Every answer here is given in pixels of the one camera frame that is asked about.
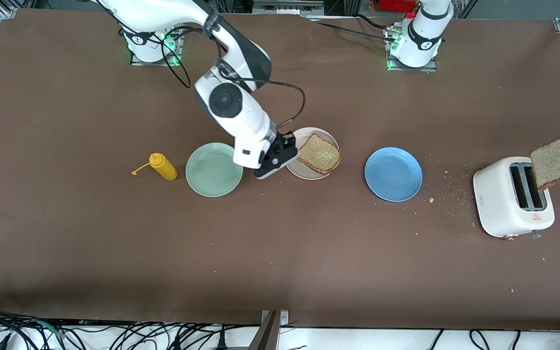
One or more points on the yellow mustard squeeze bottle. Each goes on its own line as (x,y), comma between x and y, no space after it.
(163,166)

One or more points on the grey metal background box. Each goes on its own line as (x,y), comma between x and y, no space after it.
(287,6)

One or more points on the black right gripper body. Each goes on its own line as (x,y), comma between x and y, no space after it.
(286,142)

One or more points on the brown crusted bread slice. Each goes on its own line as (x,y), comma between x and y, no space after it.
(554,163)
(320,154)

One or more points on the beige plate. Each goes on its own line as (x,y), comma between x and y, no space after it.
(304,172)

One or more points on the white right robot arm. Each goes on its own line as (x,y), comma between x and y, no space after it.
(241,119)

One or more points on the red background box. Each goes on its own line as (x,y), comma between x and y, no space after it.
(396,5)

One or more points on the red arm base cap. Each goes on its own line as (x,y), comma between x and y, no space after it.
(411,15)

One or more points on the white two-slot toaster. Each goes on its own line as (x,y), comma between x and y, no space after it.
(496,204)

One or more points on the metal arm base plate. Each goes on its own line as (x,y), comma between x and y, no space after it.
(179,57)
(430,68)

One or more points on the grey metal table bracket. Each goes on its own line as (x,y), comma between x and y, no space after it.
(268,330)

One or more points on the blue plate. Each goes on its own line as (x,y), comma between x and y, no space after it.
(393,175)

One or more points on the mint green plate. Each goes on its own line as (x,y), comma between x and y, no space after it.
(212,172)

